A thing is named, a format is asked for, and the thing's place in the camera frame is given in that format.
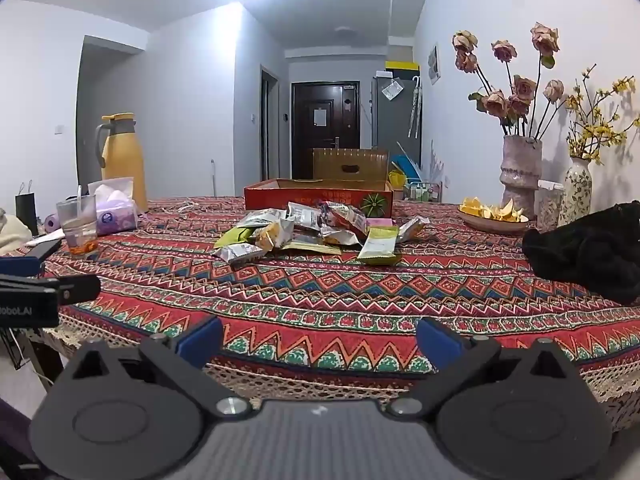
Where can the yellow bag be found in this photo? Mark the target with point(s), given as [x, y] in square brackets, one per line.
[396, 179]

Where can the glass jar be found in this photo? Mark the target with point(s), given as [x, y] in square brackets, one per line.
[549, 207]

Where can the red patterned tablecloth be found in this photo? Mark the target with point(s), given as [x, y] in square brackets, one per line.
[310, 300]

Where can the yellow thermos jug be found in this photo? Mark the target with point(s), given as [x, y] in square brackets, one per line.
[122, 160]

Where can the bunch of dried roses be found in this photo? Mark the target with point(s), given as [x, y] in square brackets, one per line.
[522, 90]

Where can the black paper bag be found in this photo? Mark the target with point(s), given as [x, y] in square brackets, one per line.
[26, 210]

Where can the pile of snack packets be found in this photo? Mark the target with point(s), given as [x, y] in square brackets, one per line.
[300, 220]

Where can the grey refrigerator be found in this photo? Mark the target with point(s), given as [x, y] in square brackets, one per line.
[390, 125]

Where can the dark brown entrance door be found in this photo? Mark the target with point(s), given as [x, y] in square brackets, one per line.
[305, 135]

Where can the purple roll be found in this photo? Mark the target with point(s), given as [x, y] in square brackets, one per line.
[52, 223]

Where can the yellow and black box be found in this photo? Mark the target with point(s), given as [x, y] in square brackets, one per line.
[402, 66]

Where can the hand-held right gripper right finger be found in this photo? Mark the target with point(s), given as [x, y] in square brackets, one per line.
[440, 342]

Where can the purple tissue pack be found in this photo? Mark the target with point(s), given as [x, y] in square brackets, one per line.
[117, 216]

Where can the clear plastic bag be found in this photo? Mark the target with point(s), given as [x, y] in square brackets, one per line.
[392, 90]

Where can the wall picture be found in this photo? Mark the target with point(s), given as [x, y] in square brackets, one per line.
[434, 65]

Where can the red cardboard box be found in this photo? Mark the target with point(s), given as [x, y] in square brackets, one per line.
[320, 195]

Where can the cream cloth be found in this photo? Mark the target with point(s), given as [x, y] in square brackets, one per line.
[12, 235]

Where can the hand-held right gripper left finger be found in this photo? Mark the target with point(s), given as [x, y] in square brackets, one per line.
[202, 341]

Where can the blue plastic item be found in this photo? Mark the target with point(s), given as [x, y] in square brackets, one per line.
[405, 165]

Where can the floral patterned vase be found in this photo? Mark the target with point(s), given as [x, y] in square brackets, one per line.
[576, 190]

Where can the storage trolley with bottles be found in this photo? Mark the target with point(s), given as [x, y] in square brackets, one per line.
[422, 192]

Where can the grey interior door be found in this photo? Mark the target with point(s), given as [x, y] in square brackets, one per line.
[269, 125]

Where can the paper sheet on door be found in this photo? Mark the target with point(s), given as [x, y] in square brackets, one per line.
[320, 116]

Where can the white straw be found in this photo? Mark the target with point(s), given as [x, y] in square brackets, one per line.
[79, 200]

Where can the shallow bowl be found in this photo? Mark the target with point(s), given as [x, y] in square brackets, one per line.
[492, 226]

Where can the black cloth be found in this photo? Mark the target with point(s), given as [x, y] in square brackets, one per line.
[585, 255]

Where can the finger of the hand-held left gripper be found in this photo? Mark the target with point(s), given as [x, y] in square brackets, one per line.
[20, 266]
[75, 289]

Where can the yellow flower branches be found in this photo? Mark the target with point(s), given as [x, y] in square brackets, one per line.
[600, 125]

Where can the pink ceramic vase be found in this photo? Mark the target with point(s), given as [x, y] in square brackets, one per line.
[520, 175]

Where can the folded hanging umbrella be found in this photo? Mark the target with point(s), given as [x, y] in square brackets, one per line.
[415, 105]

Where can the clear glass cup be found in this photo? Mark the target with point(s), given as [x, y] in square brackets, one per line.
[75, 227]

